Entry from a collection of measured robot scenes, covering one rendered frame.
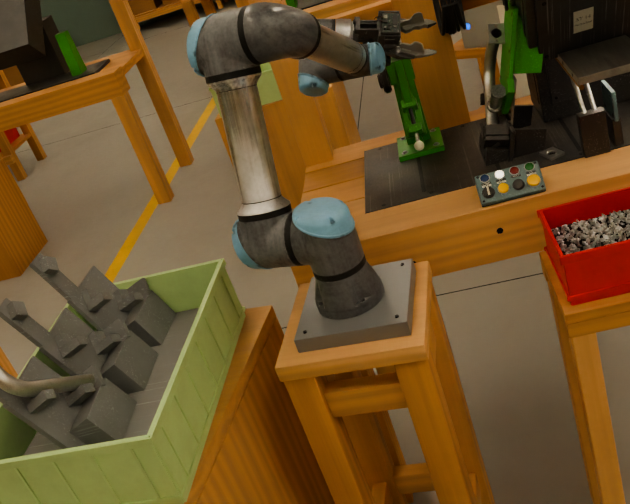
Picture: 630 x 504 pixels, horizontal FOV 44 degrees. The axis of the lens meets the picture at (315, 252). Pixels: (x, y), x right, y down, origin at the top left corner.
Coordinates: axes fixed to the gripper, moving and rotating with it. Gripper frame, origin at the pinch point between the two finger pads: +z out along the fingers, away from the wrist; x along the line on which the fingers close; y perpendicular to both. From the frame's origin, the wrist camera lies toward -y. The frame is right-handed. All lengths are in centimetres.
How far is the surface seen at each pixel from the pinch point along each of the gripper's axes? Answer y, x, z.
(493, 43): 2.5, -2.7, 14.9
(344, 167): -44, -17, -21
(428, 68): -29.8, 8.2, 2.8
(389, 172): -27.7, -25.2, -9.0
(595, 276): 25, -67, 28
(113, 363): 8, -84, -71
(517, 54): 6.0, -7.8, 19.7
